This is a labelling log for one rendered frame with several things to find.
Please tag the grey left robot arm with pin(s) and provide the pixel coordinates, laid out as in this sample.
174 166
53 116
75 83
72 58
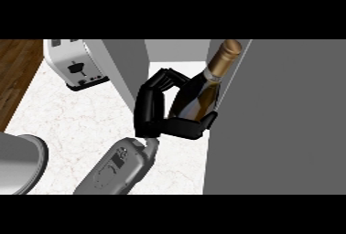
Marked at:
20 161

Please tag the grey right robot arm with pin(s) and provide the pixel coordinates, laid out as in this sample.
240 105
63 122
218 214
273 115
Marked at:
118 166

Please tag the grey cabinet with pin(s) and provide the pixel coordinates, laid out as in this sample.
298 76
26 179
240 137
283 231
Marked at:
124 61

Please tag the dark grey cabinet door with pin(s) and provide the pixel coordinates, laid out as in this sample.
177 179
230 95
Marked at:
280 122

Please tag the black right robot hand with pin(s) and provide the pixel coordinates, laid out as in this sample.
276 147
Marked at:
149 106

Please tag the white toaster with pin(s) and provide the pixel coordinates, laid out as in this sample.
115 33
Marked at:
67 62

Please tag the dark wine bottle gold neck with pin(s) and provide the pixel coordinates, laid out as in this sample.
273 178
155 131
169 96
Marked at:
217 62

